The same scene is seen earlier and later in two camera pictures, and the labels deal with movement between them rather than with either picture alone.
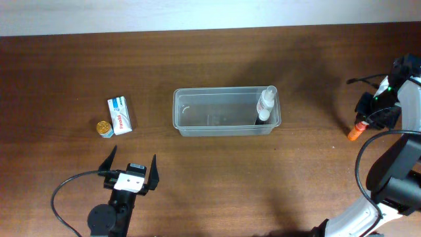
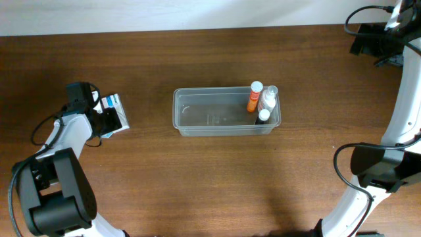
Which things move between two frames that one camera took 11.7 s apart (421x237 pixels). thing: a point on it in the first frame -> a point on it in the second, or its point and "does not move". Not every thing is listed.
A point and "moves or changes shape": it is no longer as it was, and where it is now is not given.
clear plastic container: x=222 y=112 does not move
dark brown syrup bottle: x=264 y=118 does not move
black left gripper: x=153 y=179 -> x=113 y=120
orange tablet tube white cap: x=356 y=131 -> x=256 y=87
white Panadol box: x=120 y=115 moves or changes shape
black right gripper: x=364 y=114 -> x=370 y=47
